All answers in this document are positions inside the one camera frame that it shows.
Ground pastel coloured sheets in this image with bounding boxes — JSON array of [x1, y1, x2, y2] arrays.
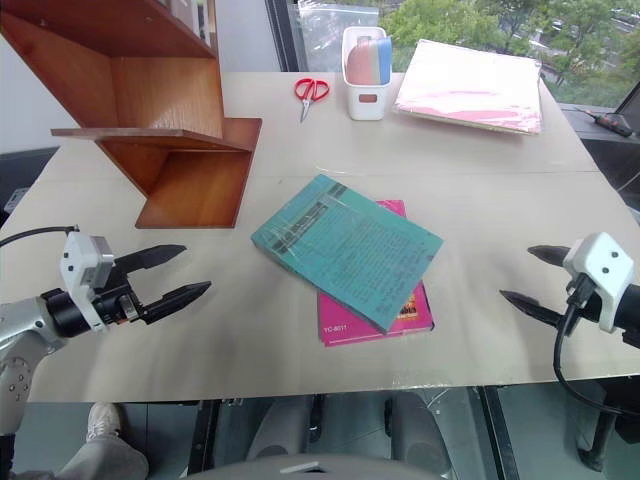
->
[[345, 33, 392, 87]]

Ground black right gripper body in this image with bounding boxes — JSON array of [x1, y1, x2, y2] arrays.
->
[[563, 279, 603, 327]]

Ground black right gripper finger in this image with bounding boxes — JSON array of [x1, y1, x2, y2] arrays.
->
[[526, 244, 570, 272], [498, 289, 572, 329]]

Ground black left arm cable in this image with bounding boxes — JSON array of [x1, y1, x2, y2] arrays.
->
[[0, 225, 82, 249]]

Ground grey metal bracket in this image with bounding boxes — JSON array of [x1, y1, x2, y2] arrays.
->
[[3, 186, 30, 215]]

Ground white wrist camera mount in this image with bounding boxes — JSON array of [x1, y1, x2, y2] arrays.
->
[[58, 231, 117, 334], [561, 231, 637, 334]]

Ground grey trouser leg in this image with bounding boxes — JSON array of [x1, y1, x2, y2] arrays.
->
[[53, 433, 151, 480]]

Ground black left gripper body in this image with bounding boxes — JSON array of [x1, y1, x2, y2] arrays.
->
[[91, 255, 152, 330]]

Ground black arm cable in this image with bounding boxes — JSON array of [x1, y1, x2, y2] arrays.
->
[[551, 273, 640, 417], [0, 225, 82, 249]]

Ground pink paper stack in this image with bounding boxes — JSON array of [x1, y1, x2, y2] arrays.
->
[[391, 38, 545, 138]]

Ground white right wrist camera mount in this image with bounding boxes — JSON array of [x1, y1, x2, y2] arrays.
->
[[561, 231, 637, 334]]

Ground black power strip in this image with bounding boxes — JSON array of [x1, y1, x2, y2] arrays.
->
[[583, 109, 634, 138]]

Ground teal book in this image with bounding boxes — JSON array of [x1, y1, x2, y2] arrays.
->
[[249, 173, 445, 336]]

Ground beige upright books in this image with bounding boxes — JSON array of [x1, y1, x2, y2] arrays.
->
[[162, 0, 219, 55]]

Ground pink book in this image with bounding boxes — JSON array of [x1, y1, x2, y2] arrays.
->
[[316, 199, 436, 348]]

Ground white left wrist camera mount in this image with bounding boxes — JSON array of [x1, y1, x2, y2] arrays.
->
[[58, 231, 117, 334]]

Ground red handled scissors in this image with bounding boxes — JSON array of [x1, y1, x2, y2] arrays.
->
[[293, 77, 332, 125]]

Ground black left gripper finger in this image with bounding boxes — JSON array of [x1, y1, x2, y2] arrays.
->
[[141, 280, 213, 327], [114, 243, 188, 276]]

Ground white sneaker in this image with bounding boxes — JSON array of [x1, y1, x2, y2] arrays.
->
[[85, 400, 124, 444]]

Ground clear plastic zip bag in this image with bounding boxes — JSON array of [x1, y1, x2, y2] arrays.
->
[[296, 0, 382, 57]]

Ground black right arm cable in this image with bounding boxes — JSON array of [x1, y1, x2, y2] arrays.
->
[[551, 273, 640, 417]]

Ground wooden shelf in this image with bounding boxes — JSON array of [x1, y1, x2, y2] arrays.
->
[[0, 0, 264, 231]]

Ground white plastic container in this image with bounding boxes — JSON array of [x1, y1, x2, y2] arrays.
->
[[341, 25, 393, 122]]

